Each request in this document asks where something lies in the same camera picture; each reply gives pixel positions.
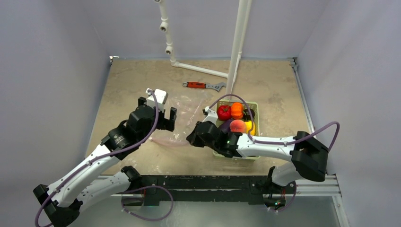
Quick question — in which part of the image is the pink toy peach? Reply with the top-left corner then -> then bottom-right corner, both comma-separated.
229,119 -> 247,133

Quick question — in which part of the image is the orange toy pumpkin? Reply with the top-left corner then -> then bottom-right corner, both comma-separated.
231,102 -> 244,120

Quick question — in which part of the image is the yellow toy bell pepper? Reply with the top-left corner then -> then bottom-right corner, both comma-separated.
245,121 -> 257,136

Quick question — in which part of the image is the red toy tomato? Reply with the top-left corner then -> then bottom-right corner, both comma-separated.
217,105 -> 232,121

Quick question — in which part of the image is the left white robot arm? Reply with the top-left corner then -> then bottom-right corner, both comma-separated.
33,94 -> 177,227

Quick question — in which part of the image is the red handled adjustable wrench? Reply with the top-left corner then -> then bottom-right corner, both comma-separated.
182,81 -> 227,92

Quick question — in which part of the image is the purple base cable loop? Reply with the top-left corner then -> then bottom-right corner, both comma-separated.
120,185 -> 174,222

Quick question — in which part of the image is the light green plastic basket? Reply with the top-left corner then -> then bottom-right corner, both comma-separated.
212,99 -> 261,161

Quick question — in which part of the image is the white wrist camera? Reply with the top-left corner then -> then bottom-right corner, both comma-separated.
202,106 -> 218,124
146,88 -> 168,112

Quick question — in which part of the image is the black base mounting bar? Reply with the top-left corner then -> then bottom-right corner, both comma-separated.
121,166 -> 296,208

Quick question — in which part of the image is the dark purple toy tomato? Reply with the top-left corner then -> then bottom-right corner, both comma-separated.
243,109 -> 255,122

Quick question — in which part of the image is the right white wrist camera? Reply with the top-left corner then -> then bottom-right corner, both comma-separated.
202,106 -> 218,124

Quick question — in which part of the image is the white pvc pipe frame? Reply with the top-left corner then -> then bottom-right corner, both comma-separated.
155,0 -> 252,94

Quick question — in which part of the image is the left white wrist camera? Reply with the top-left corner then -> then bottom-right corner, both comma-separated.
146,88 -> 168,112

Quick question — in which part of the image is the aluminium rail frame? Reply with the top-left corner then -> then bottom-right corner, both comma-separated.
287,57 -> 349,227

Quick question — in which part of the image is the purple toy eggplant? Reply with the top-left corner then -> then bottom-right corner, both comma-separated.
218,119 -> 233,133

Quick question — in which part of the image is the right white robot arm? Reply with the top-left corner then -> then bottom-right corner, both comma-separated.
186,121 -> 329,192

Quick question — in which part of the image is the clear zip top bag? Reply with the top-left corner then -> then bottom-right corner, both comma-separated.
149,93 -> 210,148

